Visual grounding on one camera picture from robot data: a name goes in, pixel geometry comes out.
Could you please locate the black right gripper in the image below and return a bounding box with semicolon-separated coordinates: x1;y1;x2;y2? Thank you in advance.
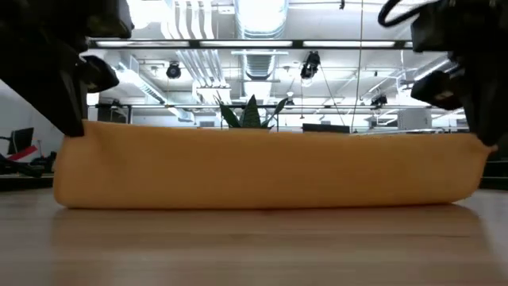
410;0;508;147

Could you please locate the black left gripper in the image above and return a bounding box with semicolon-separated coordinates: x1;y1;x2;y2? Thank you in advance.
0;0;135;138

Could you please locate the orange microfiber towel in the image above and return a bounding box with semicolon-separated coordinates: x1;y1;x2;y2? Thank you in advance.
52;120;498;211

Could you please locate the small black tilted monitor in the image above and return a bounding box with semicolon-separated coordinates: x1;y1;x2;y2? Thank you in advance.
7;126;35;155

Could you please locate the black shelving unit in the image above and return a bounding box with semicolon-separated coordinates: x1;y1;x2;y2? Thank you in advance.
97;105;132;124

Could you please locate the red flat object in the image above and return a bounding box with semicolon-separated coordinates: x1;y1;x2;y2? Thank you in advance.
7;145;39;162

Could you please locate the black background equipment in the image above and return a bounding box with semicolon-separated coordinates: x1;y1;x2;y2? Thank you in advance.
0;153;56;179

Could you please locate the black overhead light bar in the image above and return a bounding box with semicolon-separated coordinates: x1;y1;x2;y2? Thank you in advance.
89;38;414;51

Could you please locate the wide black monitor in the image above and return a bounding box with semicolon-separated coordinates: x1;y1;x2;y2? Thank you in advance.
302;122;352;135

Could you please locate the potted plant in white pot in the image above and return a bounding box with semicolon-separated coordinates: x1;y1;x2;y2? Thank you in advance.
214;94;289;130

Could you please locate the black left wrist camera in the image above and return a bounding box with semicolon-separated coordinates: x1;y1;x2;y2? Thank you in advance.
81;55;121;94

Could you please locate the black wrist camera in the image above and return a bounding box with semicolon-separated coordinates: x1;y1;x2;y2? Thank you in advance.
81;55;121;94
410;70;466;111

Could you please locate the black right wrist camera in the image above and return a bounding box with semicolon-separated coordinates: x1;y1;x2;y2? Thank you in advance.
410;70;466;111

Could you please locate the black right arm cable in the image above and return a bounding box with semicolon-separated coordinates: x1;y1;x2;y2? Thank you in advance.
377;0;422;28

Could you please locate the thin hanging black cable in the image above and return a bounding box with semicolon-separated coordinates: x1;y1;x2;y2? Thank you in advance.
350;0;364;134

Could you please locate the silver ventilation duct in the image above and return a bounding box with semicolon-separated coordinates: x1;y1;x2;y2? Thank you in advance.
233;0;290;80

